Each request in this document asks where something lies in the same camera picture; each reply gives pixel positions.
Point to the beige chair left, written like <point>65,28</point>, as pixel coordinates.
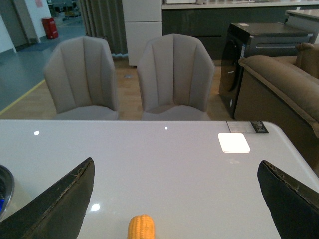
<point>81,78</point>

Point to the red bin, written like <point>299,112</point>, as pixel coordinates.
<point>50,27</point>

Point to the table label sticker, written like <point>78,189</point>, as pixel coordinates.
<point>246,127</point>

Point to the steel pot with beige handles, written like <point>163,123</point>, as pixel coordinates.
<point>7,185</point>

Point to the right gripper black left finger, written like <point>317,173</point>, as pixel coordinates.
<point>57,213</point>

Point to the dark kitchen counter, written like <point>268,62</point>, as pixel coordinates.
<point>210,24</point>

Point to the white pillar cabinet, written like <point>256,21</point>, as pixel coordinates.
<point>143,22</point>

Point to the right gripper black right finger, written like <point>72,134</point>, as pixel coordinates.
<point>294,207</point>

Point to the beige chair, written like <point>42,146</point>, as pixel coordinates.
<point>81,78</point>
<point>175,76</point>

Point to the yellow corn cob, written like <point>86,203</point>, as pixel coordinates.
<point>141,227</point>

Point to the brown sofa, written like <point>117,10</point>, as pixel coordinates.
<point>285,91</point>

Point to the beige chair right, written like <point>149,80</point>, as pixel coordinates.
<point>175,76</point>

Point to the black washing machine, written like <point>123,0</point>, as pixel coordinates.
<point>246,42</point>

